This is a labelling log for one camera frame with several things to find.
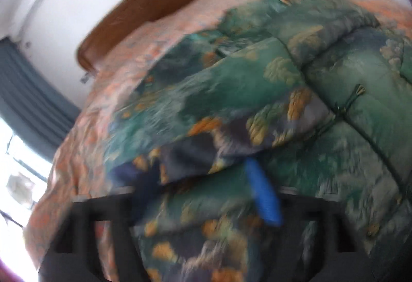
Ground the orange paisley bedspread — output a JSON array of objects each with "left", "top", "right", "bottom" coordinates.
[{"left": 24, "top": 0, "right": 411, "bottom": 281}]

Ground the brown wooden headboard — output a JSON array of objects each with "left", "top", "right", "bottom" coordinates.
[{"left": 77, "top": 0, "right": 194, "bottom": 75}]

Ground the green patterned padded jacket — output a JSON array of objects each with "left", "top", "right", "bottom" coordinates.
[{"left": 104, "top": 0, "right": 411, "bottom": 281}]

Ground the blue-grey curtain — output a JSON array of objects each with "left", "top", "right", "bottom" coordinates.
[{"left": 0, "top": 38, "right": 80, "bottom": 162}]

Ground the wall socket by headboard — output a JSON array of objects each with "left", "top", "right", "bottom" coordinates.
[{"left": 80, "top": 73, "right": 93, "bottom": 84}]

